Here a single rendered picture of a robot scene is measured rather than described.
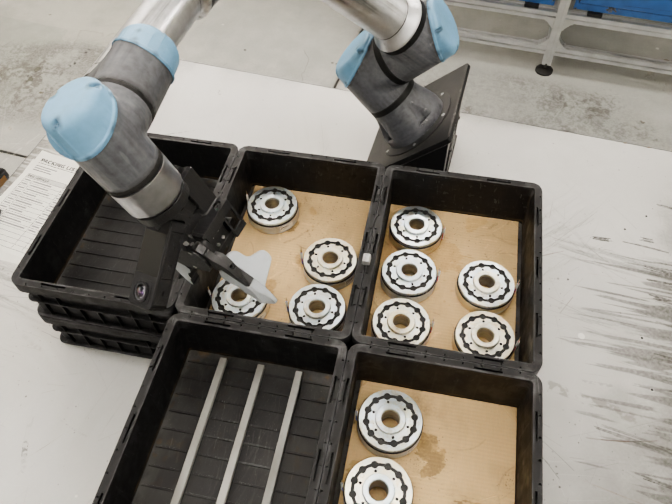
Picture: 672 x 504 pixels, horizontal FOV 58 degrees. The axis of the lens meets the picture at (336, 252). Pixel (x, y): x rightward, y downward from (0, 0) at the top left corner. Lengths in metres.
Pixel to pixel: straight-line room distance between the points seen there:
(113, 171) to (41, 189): 0.98
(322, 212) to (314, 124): 0.43
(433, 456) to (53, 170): 1.15
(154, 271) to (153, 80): 0.22
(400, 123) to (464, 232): 0.28
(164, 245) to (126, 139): 0.14
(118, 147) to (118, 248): 0.63
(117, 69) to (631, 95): 2.63
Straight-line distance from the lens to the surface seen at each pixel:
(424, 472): 1.01
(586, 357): 1.31
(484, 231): 1.26
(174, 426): 1.07
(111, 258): 1.28
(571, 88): 3.04
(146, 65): 0.73
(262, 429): 1.04
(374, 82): 1.30
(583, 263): 1.43
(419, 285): 1.12
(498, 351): 1.08
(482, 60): 3.10
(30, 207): 1.62
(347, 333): 0.98
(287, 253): 1.20
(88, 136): 0.66
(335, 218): 1.25
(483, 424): 1.05
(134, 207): 0.72
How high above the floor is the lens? 1.79
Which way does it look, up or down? 54 degrees down
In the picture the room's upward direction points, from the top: 2 degrees counter-clockwise
